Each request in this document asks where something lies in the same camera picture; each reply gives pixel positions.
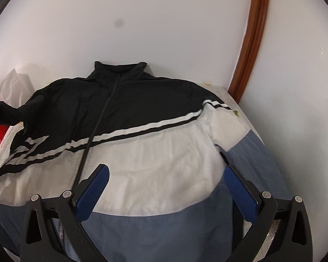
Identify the white Miniso paper bag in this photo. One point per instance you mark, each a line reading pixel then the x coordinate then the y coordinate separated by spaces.
pixel 15 89

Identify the fruit print tablecloth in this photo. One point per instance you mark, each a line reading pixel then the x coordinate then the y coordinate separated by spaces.
pixel 243 114

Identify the black white blue jacket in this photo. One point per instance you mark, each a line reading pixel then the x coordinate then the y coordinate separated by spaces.
pixel 142 152

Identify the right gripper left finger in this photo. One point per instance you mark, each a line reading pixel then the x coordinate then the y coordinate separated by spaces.
pixel 40 241

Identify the brown wooden door frame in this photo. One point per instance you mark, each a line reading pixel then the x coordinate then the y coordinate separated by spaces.
pixel 250 47

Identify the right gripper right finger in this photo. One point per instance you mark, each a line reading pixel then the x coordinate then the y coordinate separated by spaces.
pixel 292 240

